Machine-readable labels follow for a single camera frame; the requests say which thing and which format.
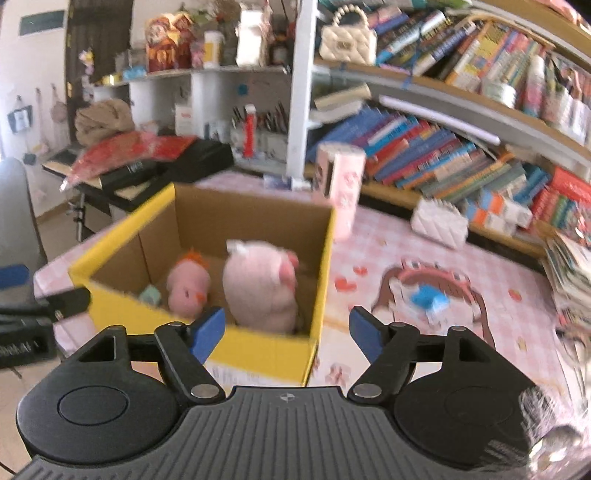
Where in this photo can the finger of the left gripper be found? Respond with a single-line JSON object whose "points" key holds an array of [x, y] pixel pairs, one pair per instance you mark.
{"points": [[13, 276]]}

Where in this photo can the red glossy paper bag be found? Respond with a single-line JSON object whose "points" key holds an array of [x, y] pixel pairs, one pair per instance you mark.
{"points": [[122, 150]]}

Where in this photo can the red fortune god box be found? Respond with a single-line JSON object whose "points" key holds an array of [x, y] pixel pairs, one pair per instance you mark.
{"points": [[167, 39]]}

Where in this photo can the black electronic keyboard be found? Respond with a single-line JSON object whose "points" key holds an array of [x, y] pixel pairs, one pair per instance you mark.
{"points": [[139, 181]]}

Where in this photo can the grey office chair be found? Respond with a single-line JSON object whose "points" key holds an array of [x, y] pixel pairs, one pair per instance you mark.
{"points": [[21, 244]]}

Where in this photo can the pink plush chick toy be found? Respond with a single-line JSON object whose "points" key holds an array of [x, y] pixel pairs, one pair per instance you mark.
{"points": [[188, 283]]}

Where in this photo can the pink cartoon table mat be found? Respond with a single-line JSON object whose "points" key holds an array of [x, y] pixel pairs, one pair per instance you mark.
{"points": [[400, 276]]}

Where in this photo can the white quilted pouch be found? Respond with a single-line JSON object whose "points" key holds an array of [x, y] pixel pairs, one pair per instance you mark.
{"points": [[441, 222]]}

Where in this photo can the pink plush pig toy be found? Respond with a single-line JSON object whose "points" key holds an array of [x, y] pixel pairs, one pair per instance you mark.
{"points": [[259, 282]]}

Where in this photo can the cream quilted pearl handbag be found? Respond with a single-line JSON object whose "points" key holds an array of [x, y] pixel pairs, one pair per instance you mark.
{"points": [[349, 43]]}

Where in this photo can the pink cylindrical dispenser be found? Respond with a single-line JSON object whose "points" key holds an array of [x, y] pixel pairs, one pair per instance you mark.
{"points": [[338, 178]]}

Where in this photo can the red and white tube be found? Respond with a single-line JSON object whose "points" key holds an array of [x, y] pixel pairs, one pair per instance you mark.
{"points": [[249, 128]]}

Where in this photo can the yellow cardboard box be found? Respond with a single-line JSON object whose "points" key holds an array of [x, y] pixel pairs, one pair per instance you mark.
{"points": [[142, 249]]}

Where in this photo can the beige folded cloth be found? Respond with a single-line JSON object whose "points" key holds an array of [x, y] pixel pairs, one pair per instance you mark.
{"points": [[102, 120]]}

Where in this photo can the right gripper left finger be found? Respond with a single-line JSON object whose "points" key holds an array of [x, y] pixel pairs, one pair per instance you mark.
{"points": [[184, 348]]}

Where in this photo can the mint toy truck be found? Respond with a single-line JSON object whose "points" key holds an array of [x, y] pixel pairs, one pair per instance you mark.
{"points": [[150, 295]]}

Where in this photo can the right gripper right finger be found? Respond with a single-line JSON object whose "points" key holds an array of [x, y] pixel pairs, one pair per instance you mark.
{"points": [[391, 351]]}

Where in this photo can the blue plastic toy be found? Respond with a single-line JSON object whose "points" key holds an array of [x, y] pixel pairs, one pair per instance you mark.
{"points": [[430, 299]]}

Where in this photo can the stack of papers and notebooks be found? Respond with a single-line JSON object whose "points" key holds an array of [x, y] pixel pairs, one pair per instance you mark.
{"points": [[567, 266]]}

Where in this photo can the red book box set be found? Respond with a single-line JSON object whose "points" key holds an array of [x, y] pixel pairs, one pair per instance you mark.
{"points": [[561, 199]]}

